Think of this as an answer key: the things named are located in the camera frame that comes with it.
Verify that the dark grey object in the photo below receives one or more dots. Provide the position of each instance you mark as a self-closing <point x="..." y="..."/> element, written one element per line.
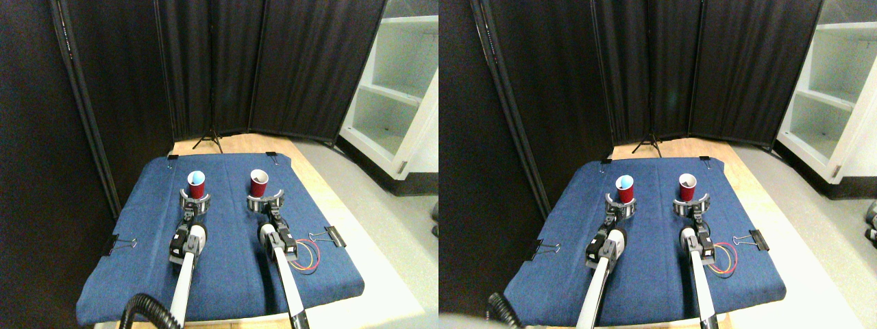
<point x="871" y="219"/>

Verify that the black tripod stand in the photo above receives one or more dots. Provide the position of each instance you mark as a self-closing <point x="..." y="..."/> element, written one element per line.
<point x="209" y="142"/>
<point x="648" y="145"/>

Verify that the black curtain stand pole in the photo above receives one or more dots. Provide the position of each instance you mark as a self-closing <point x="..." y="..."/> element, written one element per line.
<point x="85" y="110"/>
<point x="510" y="110"/>

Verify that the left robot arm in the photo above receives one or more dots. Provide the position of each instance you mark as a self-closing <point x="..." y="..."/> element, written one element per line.
<point x="599" y="281"/>
<point x="183" y="281"/>

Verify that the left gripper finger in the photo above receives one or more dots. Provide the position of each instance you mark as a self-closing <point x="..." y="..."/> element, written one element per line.
<point x="208" y="204"/>
<point x="633" y="208"/>
<point x="183" y="203"/>
<point x="609" y="208"/>

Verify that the white shelf unit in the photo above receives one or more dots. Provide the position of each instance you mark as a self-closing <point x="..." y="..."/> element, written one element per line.
<point x="849" y="68"/>
<point x="411" y="68"/>

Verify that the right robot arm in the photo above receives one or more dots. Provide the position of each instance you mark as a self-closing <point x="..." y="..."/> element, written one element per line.
<point x="702" y="281"/>
<point x="284" y="281"/>

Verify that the dark blue cloth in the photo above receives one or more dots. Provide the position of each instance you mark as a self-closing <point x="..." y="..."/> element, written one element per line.
<point x="226" y="288"/>
<point x="651" y="288"/>

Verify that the red cup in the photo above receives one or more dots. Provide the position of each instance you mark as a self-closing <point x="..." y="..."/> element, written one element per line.
<point x="258" y="190"/>
<point x="197" y="193"/>
<point x="625" y="197"/>
<point x="688" y="195"/>

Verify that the blue ball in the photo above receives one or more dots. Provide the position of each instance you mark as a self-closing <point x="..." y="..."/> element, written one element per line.
<point x="624" y="182"/>
<point x="196" y="178"/>

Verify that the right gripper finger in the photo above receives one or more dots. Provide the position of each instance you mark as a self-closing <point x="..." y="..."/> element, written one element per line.
<point x="677" y="209"/>
<point x="279" y="202"/>
<point x="704" y="206"/>
<point x="251" y="205"/>

